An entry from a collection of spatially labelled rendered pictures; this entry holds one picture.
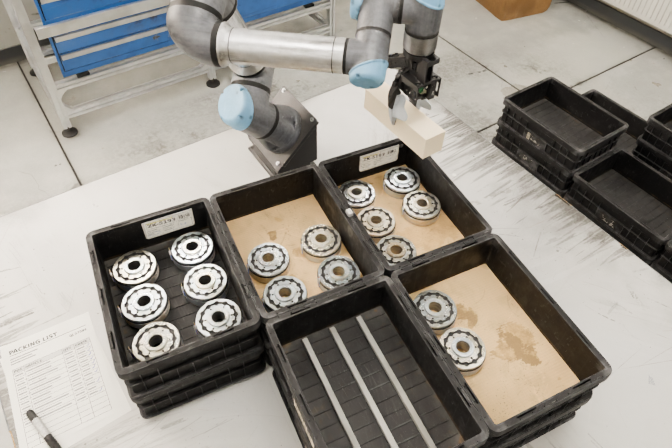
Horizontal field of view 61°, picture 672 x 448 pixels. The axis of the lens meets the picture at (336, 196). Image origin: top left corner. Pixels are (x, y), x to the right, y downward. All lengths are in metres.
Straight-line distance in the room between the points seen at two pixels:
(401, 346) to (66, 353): 0.81
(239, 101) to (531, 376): 1.01
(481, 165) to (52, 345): 1.36
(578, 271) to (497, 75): 2.14
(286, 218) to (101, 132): 1.90
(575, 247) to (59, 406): 1.41
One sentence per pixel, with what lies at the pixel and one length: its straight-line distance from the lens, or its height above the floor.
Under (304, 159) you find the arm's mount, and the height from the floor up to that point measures 0.77.
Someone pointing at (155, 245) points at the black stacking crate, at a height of 0.83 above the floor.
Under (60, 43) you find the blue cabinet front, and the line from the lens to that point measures 3.07.
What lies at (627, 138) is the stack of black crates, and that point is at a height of 0.27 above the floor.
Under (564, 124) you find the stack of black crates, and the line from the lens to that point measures 2.57.
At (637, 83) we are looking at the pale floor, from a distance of 3.96.
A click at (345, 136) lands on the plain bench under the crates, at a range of 1.97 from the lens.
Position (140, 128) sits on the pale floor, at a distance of 3.23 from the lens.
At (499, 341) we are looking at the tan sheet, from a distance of 1.37.
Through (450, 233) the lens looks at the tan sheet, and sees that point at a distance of 1.53.
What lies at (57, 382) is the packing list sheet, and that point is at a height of 0.70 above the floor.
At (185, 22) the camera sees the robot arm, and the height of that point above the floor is 1.37.
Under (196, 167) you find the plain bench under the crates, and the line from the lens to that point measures 1.89.
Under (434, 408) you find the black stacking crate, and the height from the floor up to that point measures 0.83.
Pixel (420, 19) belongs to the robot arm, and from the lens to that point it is 1.24.
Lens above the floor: 1.97
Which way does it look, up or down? 46 degrees down
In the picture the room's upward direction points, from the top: 2 degrees clockwise
